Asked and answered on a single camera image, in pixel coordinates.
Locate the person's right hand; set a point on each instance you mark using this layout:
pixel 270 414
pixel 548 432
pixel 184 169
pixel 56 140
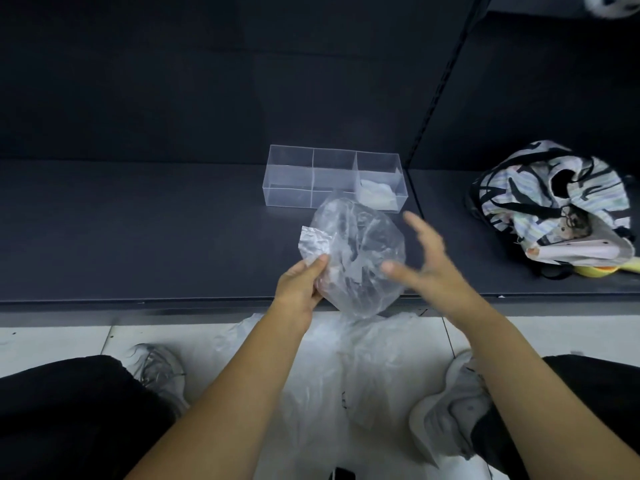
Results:
pixel 440 279

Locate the person's left hand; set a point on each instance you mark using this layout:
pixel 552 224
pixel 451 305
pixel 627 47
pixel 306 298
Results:
pixel 297 294

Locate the pile of plastic bags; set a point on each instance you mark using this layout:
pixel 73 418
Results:
pixel 350 374

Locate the clear three-compartment plastic box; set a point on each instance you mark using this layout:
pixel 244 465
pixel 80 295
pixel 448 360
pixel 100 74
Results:
pixel 290 177

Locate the person's right forearm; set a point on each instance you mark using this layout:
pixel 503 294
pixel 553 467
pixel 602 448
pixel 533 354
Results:
pixel 545 394

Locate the person's left forearm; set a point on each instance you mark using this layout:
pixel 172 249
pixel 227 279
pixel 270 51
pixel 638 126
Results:
pixel 215 409

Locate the person's right grey shoe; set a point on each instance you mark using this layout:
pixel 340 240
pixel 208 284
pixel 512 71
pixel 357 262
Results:
pixel 445 414

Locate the person's grey shoe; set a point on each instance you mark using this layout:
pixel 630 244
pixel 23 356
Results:
pixel 160 374
pixel 445 414

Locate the person's left grey shoe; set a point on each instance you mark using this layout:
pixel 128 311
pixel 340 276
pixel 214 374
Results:
pixel 160 374

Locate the black white striped tote bag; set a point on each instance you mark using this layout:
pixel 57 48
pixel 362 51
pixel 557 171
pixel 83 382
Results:
pixel 510 189

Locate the pink white folder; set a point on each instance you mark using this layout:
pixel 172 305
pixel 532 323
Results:
pixel 580 250

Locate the small brown plush toy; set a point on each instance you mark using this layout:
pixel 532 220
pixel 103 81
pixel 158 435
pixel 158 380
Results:
pixel 575 223

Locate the yellow plastic item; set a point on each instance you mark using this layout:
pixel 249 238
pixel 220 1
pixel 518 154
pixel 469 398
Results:
pixel 610 268

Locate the black rolling stool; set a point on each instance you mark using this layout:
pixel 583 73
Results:
pixel 344 473

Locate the black trousers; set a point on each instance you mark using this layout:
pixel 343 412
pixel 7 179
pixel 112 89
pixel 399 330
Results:
pixel 65 414

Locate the white black fluffy item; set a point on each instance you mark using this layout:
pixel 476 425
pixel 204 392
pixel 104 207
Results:
pixel 615 4

